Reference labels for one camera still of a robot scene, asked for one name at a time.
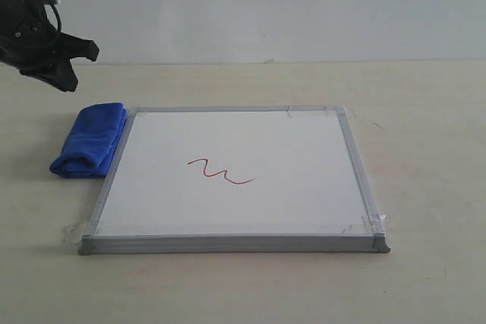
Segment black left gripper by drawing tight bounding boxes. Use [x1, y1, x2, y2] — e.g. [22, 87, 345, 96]
[1, 0, 99, 92]

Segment blue cloth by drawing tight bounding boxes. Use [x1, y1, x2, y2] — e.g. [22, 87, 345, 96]
[49, 102, 128, 178]

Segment white board with aluminium frame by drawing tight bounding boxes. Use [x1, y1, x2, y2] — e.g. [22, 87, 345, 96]
[79, 105, 390, 255]

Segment clear tape front left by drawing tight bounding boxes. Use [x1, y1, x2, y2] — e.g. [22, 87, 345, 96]
[62, 220, 100, 246]

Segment clear tape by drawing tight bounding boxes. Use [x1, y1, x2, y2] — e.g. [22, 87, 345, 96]
[62, 220, 100, 246]
[286, 105, 328, 118]
[361, 213, 393, 234]

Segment clear tape back right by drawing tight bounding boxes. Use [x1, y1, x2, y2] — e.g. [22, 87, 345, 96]
[286, 105, 328, 118]

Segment clear tape front right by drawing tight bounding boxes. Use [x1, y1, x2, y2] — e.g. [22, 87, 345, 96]
[361, 213, 393, 234]

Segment black camera cable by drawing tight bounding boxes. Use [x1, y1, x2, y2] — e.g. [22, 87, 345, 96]
[44, 3, 64, 42]

